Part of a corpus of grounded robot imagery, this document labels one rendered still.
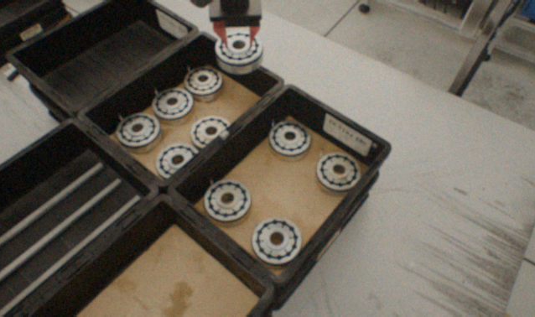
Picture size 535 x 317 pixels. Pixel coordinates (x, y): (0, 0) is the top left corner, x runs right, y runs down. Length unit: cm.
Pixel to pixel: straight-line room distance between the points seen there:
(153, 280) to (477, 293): 72
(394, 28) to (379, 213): 189
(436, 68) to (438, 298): 178
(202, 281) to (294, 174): 32
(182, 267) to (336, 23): 217
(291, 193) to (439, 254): 40
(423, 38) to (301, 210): 205
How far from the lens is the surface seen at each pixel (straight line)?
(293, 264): 71
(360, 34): 266
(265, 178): 90
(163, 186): 80
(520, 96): 263
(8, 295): 94
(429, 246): 104
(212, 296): 80
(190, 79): 107
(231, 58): 85
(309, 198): 88
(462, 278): 105
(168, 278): 83
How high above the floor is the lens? 160
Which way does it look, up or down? 57 degrees down
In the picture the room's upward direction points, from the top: 2 degrees clockwise
